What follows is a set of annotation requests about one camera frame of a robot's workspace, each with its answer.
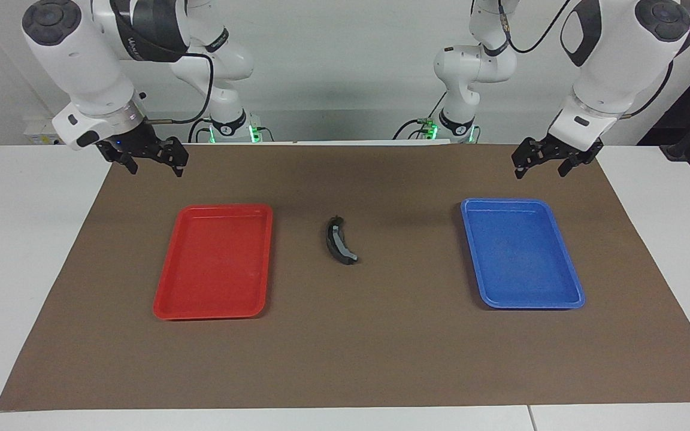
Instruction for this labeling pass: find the brown table mat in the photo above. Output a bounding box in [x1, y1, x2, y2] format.
[0, 142, 690, 412]

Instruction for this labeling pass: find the grey brake pad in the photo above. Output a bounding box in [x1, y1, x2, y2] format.
[325, 218, 346, 258]

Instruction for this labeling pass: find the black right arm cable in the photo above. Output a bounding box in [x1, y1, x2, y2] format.
[141, 53, 214, 125]

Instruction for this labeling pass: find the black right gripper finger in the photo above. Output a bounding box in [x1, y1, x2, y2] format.
[114, 153, 140, 176]
[168, 138, 190, 178]

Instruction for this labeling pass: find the blue plastic tray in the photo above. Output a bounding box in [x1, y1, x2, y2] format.
[460, 198, 586, 310]

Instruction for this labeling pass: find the white wall socket box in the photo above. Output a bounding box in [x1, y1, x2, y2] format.
[23, 122, 63, 146]

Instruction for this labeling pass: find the red plastic tray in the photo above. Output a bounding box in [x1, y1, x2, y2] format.
[153, 204, 274, 321]

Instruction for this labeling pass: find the black base cable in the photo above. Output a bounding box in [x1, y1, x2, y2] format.
[393, 117, 441, 141]
[188, 116, 214, 144]

